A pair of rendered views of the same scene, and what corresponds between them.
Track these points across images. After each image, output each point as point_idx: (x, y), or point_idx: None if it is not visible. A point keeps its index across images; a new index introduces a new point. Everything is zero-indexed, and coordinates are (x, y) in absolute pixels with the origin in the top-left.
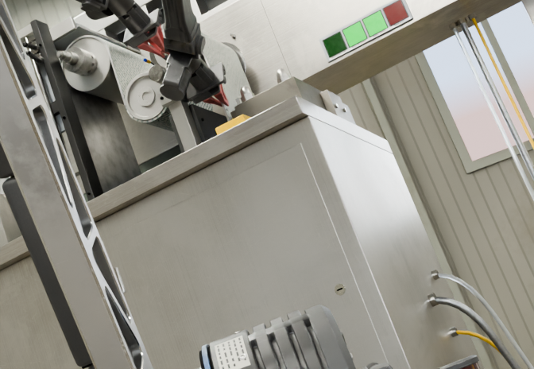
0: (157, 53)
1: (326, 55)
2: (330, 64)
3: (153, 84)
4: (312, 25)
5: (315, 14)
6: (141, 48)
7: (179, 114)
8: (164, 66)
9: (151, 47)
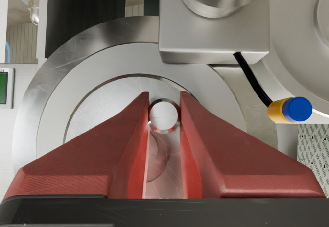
0: (189, 104)
1: (9, 79)
2: (13, 65)
3: (305, 49)
4: (12, 135)
5: (0, 149)
6: (274, 159)
7: None
8: (223, 89)
9: (195, 146)
